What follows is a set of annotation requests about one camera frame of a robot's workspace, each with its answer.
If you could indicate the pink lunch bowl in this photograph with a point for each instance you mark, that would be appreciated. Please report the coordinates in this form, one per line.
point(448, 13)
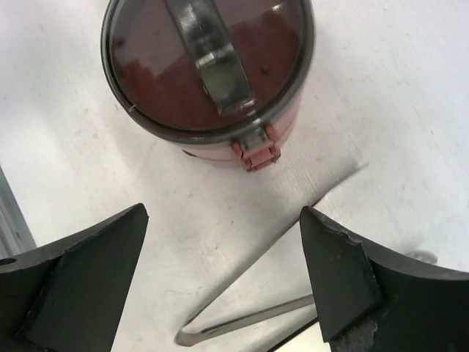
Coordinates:
point(259, 146)
point(217, 155)

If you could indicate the metal tongs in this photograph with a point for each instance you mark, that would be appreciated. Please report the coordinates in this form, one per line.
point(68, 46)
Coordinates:
point(272, 282)

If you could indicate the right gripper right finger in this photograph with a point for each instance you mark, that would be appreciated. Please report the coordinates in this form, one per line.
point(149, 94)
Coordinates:
point(371, 298)

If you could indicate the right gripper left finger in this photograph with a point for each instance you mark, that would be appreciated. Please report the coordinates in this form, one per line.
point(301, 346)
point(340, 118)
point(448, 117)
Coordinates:
point(69, 295)

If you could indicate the grey transparent top lid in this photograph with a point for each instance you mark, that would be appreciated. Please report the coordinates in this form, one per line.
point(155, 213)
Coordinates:
point(206, 72)

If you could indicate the aluminium frame rail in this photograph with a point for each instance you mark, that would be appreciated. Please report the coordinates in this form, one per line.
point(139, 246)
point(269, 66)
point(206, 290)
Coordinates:
point(16, 236)

